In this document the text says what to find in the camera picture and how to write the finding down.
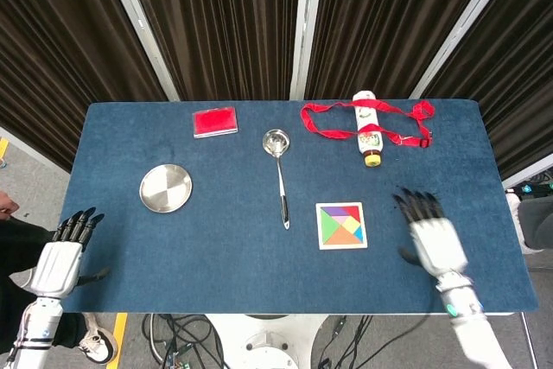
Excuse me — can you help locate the red triangle tangram piece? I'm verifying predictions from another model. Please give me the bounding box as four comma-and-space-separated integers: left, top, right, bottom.
340, 205, 362, 226

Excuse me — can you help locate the steel ladle with black handle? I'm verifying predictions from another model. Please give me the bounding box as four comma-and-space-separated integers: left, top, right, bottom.
261, 128, 291, 231

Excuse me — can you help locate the red flat card case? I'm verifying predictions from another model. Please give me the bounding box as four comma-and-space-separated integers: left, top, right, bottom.
192, 105, 239, 140

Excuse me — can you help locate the person with white shoe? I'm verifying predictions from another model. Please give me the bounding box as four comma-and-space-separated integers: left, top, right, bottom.
504, 193, 553, 257

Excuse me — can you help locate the round stainless steel plate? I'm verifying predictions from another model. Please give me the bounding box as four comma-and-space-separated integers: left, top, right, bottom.
138, 163, 194, 214

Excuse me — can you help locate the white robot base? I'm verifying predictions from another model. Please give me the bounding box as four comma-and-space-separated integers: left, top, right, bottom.
207, 313, 329, 369

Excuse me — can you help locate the green large triangle tangram piece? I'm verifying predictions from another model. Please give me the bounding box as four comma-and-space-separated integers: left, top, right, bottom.
320, 209, 346, 245

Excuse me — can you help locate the blue fabric table cover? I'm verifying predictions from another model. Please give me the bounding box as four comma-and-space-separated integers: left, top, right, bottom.
36, 99, 540, 315

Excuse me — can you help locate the dark brown curtain panel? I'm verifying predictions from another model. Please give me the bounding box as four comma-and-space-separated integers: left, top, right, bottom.
120, 0, 303, 102
304, 0, 505, 100
0, 0, 169, 174
425, 0, 553, 180

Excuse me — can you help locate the black floor cable bundle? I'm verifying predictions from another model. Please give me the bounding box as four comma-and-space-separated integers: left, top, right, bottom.
142, 313, 230, 369
317, 315, 375, 369

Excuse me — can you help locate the black device with teal buttons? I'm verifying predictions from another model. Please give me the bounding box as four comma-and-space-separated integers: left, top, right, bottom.
505, 181, 553, 200

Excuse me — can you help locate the white screen frame post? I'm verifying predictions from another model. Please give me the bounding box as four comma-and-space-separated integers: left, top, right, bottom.
289, 0, 326, 101
410, 0, 531, 100
98, 0, 181, 102

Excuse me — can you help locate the white bottle with yellow cap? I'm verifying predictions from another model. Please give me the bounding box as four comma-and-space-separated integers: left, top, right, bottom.
352, 90, 384, 168

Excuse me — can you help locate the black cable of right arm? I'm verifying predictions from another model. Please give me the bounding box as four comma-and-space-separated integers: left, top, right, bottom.
375, 313, 438, 369

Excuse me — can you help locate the yellow square tangram piece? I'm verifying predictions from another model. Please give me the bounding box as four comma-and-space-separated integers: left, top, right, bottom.
342, 215, 363, 237

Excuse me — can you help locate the orange large triangle tangram piece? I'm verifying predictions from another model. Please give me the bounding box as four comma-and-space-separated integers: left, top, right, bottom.
326, 226, 361, 245

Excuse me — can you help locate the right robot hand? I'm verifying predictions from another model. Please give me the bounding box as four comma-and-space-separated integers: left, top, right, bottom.
391, 188, 470, 278

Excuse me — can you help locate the person in black clothes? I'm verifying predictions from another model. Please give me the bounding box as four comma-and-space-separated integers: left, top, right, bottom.
0, 190, 121, 366

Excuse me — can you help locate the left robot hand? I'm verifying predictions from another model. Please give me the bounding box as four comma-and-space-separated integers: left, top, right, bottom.
25, 206, 111, 300

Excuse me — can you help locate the colourful tangram puzzle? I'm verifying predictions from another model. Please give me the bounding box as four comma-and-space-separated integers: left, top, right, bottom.
315, 201, 369, 251

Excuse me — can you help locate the red lanyard strap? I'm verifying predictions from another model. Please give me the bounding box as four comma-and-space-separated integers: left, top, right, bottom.
300, 99, 435, 149

